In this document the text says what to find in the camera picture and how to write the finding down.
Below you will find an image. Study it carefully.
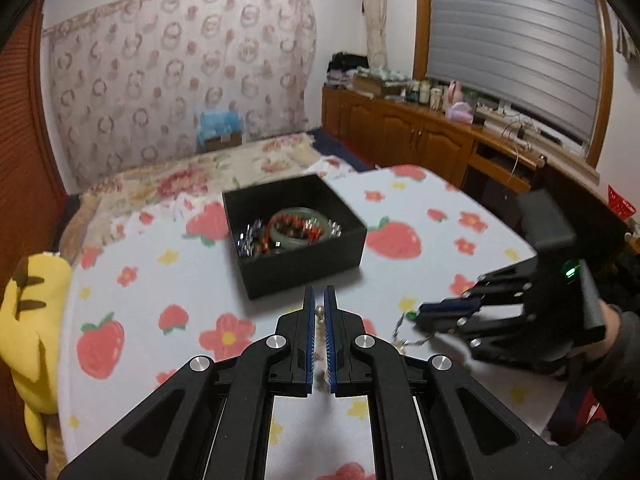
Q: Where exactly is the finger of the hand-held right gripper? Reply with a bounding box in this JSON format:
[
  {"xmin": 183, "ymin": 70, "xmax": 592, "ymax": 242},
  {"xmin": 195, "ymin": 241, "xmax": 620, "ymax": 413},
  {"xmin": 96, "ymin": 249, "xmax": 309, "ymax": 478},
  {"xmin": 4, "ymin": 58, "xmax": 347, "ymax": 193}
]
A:
[
  {"xmin": 417, "ymin": 259, "xmax": 543, "ymax": 320},
  {"xmin": 417, "ymin": 305, "xmax": 566, "ymax": 375}
]

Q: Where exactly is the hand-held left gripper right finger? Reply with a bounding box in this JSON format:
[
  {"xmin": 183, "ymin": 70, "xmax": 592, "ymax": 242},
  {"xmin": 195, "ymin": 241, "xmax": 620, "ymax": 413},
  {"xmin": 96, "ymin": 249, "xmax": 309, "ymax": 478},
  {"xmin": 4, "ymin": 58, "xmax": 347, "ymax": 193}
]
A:
[{"xmin": 324, "ymin": 285, "xmax": 586, "ymax": 480}]

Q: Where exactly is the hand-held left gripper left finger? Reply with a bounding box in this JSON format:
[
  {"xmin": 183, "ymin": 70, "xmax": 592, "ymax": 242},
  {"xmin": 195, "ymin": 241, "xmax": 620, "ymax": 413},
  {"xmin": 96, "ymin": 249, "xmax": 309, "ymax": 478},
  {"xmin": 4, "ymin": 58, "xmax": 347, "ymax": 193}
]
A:
[{"xmin": 57, "ymin": 285, "xmax": 317, "ymax": 480}]

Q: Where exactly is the black jewelry box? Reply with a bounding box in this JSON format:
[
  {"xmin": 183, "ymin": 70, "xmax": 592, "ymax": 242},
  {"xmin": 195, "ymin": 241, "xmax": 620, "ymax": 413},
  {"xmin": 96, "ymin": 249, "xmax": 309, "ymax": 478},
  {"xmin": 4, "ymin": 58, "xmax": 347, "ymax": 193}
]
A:
[{"xmin": 221, "ymin": 173, "xmax": 369, "ymax": 301}]

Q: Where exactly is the chain necklace with green pendant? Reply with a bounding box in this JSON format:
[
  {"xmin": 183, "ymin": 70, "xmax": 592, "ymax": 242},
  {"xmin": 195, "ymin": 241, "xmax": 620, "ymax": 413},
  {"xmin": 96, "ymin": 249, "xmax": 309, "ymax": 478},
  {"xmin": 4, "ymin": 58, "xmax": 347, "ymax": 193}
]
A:
[{"xmin": 314, "ymin": 304, "xmax": 438, "ymax": 381}]

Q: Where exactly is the brown wooden bead bracelet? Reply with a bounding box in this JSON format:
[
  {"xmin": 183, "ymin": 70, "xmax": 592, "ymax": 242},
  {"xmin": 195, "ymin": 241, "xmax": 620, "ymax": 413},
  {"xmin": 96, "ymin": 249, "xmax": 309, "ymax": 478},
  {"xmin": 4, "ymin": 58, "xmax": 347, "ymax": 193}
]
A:
[{"xmin": 250, "ymin": 237, "xmax": 282, "ymax": 259}]

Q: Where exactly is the pale jade bangle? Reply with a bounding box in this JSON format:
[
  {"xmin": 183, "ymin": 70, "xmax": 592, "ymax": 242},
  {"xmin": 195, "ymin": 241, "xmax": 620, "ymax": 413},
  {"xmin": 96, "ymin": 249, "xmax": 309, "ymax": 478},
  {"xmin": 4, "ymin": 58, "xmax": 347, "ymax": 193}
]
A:
[{"xmin": 267, "ymin": 206, "xmax": 332, "ymax": 252}]

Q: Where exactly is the silver chain bracelet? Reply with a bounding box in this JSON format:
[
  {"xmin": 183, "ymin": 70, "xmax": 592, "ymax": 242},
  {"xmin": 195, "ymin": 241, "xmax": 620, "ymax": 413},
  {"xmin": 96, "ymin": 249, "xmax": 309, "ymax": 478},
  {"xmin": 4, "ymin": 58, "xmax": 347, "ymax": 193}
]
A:
[{"xmin": 235, "ymin": 220, "xmax": 266, "ymax": 260}]

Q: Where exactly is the red bead bracelet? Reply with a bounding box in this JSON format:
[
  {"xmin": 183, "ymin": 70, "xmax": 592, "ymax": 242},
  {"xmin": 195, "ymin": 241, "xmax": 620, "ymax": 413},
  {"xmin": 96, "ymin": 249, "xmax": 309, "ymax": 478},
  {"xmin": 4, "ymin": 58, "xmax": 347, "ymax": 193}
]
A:
[{"xmin": 271, "ymin": 214, "xmax": 327, "ymax": 242}]

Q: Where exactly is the person's right hand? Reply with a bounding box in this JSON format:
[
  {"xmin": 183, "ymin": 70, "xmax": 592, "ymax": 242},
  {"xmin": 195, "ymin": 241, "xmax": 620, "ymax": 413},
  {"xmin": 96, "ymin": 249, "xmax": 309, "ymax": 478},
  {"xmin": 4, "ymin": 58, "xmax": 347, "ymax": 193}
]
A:
[{"xmin": 601, "ymin": 304, "xmax": 625, "ymax": 353}]

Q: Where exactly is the red plastic basket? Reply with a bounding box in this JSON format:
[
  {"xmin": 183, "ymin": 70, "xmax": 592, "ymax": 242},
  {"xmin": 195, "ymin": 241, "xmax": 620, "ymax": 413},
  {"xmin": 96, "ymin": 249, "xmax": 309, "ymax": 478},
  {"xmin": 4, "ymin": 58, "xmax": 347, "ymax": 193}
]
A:
[{"xmin": 607, "ymin": 185, "xmax": 638, "ymax": 218}]

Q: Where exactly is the pink tissue box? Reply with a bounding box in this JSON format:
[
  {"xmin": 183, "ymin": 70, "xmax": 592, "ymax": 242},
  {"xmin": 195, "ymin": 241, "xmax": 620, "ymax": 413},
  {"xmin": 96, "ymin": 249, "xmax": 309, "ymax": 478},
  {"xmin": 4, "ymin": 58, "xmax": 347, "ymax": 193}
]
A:
[{"xmin": 446, "ymin": 101, "xmax": 475, "ymax": 123}]

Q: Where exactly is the strawberry print blanket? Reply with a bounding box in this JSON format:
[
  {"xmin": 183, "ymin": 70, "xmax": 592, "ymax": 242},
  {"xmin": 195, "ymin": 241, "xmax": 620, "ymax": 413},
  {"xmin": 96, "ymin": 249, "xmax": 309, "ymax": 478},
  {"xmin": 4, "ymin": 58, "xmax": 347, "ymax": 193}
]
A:
[{"xmin": 57, "ymin": 164, "xmax": 556, "ymax": 480}]

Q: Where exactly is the wooden cabinet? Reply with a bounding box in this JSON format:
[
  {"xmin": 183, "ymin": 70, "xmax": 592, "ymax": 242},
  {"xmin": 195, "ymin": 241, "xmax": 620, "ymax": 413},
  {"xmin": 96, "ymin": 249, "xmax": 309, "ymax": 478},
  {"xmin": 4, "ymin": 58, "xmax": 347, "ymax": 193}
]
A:
[{"xmin": 321, "ymin": 85, "xmax": 546, "ymax": 201}]

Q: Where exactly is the row of cosmetic bottles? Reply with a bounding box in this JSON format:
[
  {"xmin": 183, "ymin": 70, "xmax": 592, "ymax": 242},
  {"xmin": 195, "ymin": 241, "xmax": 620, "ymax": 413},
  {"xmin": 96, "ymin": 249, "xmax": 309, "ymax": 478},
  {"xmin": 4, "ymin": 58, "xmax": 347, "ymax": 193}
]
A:
[{"xmin": 405, "ymin": 79, "xmax": 446, "ymax": 108}]

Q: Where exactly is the navy bed sheet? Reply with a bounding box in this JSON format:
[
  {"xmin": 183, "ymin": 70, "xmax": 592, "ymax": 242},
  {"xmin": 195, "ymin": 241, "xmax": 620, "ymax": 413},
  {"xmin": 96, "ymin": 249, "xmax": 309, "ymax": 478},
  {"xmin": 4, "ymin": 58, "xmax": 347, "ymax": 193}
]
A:
[{"xmin": 305, "ymin": 127, "xmax": 381, "ymax": 171}]

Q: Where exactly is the grey window blind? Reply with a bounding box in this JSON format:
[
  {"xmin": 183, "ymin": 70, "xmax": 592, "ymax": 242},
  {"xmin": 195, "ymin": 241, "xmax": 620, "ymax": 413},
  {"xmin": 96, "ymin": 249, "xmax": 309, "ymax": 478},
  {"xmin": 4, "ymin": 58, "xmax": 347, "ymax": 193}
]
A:
[{"xmin": 425, "ymin": 0, "xmax": 603, "ymax": 143}]

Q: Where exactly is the floral blanket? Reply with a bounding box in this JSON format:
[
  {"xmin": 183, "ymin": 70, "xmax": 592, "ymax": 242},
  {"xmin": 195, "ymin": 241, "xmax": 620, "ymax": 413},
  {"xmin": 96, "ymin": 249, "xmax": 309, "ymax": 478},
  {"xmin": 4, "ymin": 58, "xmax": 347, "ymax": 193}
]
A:
[{"xmin": 60, "ymin": 132, "xmax": 361, "ymax": 261}]

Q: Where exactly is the cardboard box with cloth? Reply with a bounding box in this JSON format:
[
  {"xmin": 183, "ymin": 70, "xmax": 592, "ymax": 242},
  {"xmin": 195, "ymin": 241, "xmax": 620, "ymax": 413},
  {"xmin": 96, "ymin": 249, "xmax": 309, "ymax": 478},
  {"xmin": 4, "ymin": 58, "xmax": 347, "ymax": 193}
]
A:
[{"xmin": 352, "ymin": 67, "xmax": 408, "ymax": 98}]

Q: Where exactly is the blue plastic bag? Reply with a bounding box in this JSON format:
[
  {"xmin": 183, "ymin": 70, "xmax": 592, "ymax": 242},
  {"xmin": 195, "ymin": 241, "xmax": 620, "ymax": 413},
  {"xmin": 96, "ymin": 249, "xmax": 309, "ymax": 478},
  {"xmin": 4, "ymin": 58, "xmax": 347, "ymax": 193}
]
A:
[{"xmin": 199, "ymin": 107, "xmax": 246, "ymax": 143}]

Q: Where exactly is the stack of folded clothes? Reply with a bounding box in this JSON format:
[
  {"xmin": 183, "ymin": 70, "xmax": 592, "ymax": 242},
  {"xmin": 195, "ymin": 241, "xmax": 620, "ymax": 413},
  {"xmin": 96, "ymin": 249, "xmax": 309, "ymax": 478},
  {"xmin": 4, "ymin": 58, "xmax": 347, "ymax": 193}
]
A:
[{"xmin": 327, "ymin": 51, "xmax": 371, "ymax": 90}]

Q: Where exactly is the beige tied curtain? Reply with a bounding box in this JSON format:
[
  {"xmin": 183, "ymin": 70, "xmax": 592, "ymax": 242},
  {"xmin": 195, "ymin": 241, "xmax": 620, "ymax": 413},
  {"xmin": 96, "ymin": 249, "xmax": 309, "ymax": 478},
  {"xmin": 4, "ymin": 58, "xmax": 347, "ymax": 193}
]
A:
[{"xmin": 357, "ymin": 0, "xmax": 391, "ymax": 63}]

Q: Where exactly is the yellow plush toy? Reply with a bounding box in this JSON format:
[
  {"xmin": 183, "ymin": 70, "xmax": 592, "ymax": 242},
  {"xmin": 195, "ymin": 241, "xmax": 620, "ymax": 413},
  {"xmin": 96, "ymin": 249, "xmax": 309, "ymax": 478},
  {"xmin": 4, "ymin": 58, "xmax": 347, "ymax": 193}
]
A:
[{"xmin": 0, "ymin": 252, "xmax": 73, "ymax": 451}]

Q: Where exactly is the circle patterned curtain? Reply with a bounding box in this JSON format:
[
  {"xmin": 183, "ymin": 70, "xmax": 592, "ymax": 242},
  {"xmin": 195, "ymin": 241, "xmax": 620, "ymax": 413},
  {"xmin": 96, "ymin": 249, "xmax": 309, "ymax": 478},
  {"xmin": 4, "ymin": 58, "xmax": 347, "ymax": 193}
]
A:
[{"xmin": 42, "ymin": 0, "xmax": 321, "ymax": 193}]

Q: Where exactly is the thin white cable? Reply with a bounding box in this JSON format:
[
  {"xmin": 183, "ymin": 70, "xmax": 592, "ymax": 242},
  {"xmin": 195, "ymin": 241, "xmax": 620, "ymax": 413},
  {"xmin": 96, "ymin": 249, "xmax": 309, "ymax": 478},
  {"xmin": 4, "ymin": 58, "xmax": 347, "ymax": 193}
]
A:
[{"xmin": 502, "ymin": 120, "xmax": 541, "ymax": 201}]

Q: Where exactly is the wooden window frame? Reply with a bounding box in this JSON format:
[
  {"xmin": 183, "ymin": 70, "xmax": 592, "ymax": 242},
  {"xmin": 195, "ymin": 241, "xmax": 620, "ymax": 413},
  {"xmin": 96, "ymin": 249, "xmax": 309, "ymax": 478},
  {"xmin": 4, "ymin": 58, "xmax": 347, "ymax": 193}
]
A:
[{"xmin": 414, "ymin": 0, "xmax": 615, "ymax": 168}]

